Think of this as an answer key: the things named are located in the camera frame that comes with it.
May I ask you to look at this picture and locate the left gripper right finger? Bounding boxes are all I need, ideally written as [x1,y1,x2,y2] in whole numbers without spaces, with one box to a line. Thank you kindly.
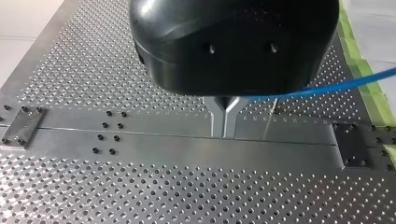
[223,95,250,139]

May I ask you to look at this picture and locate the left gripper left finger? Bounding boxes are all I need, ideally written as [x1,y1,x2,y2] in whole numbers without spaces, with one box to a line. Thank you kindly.
[204,95,225,138]

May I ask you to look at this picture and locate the blue cable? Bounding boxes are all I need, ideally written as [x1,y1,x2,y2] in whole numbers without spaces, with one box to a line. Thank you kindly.
[246,67,396,102]

